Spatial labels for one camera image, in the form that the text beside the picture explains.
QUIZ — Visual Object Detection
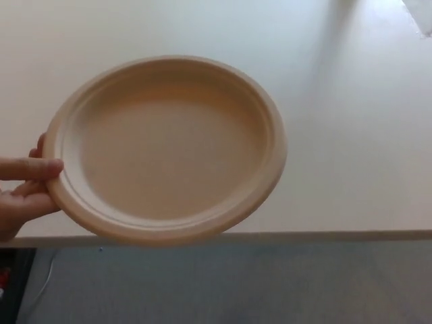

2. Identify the person's bare hand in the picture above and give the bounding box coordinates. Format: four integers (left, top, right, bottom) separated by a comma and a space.
0, 132, 65, 242

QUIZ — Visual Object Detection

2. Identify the beige paper plate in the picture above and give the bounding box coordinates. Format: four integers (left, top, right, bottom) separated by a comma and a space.
44, 55, 289, 246

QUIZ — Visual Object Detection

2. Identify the black cabinet with red items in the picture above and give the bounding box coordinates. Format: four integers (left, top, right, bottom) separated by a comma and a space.
0, 248, 37, 324

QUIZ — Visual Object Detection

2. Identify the thin white floor cable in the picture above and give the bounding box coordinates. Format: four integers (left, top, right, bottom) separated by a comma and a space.
29, 251, 57, 310

